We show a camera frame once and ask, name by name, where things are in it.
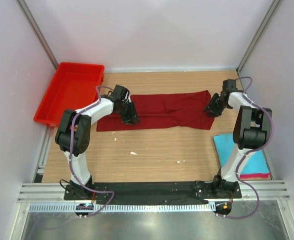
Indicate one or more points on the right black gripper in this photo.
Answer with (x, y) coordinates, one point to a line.
(214, 111)

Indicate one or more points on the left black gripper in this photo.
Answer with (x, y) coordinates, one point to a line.
(132, 116)

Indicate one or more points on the dark red t-shirt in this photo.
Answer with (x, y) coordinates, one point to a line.
(162, 111)

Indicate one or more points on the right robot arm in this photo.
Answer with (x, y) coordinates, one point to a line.
(252, 132)

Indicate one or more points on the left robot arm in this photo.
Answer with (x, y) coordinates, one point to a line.
(73, 136)

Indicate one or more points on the red plastic bin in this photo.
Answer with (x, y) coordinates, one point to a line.
(72, 87)

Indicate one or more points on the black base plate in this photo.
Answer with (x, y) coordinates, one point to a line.
(155, 193)

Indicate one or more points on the white slotted cable duct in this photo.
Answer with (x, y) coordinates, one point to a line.
(87, 208)

